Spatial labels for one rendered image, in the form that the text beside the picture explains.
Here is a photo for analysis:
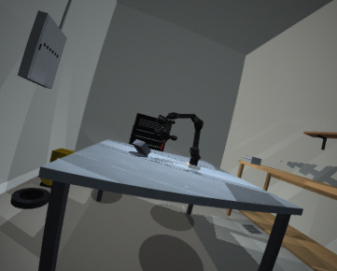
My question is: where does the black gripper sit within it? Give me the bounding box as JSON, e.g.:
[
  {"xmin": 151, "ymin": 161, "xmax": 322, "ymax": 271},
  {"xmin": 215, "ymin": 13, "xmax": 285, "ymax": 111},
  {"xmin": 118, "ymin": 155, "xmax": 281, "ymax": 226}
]
[{"xmin": 153, "ymin": 125, "xmax": 177, "ymax": 145}]

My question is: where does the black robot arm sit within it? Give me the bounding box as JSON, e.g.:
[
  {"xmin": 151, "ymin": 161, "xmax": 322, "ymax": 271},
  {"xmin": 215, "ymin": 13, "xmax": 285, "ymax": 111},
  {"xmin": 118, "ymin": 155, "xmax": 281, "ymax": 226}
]
[{"xmin": 156, "ymin": 112, "xmax": 204, "ymax": 166}]

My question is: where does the grey square panel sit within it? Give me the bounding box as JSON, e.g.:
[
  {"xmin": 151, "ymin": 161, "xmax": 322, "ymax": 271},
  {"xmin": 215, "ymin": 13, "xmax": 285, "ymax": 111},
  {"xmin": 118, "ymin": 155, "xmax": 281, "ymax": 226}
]
[{"xmin": 129, "ymin": 139, "xmax": 151, "ymax": 157}]

